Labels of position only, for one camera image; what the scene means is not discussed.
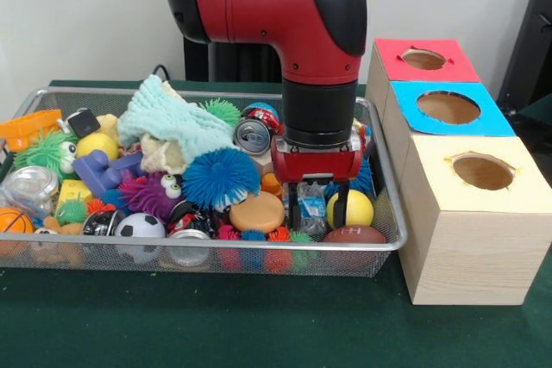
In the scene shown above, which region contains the light blue knitted cloth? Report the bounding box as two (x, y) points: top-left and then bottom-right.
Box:
(116, 74), (237, 158)

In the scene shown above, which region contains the dark green side table cloth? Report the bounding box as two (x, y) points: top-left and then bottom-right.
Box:
(515, 91), (552, 128)

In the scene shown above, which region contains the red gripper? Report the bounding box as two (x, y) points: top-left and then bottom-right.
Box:
(270, 134), (364, 229)

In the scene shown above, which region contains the orange toy basketball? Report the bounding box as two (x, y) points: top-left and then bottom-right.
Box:
(0, 207), (35, 257)

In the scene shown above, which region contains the orange plastic toy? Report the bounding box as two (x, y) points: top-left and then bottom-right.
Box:
(0, 109), (64, 152)

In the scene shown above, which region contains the black panel stand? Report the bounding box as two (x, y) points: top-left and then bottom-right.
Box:
(495, 0), (552, 106)

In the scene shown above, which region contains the purple plastic block toy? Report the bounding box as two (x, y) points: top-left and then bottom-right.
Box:
(72, 148), (150, 199)

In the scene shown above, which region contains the small blue spiky ball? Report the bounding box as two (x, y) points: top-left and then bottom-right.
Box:
(325, 159), (374, 193)

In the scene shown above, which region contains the brown toy football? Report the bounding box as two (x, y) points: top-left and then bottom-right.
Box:
(322, 224), (387, 245)

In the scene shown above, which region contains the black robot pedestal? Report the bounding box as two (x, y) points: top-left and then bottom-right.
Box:
(183, 38), (285, 84)

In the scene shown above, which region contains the yellow ball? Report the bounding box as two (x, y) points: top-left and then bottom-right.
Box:
(326, 190), (374, 231)

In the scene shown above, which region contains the black and white soccer ball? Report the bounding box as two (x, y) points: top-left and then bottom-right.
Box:
(113, 212), (167, 264)

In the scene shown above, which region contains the shallow clear mesh bin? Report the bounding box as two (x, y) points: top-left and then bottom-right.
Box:
(0, 86), (409, 278)

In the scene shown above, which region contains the crushed clear plastic bottle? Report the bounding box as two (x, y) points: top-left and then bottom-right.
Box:
(297, 181), (329, 238)

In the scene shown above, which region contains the large blue spiky ball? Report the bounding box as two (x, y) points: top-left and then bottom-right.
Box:
(181, 147), (262, 210)

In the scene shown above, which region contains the red soda can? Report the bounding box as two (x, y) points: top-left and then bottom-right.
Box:
(232, 108), (281, 157)

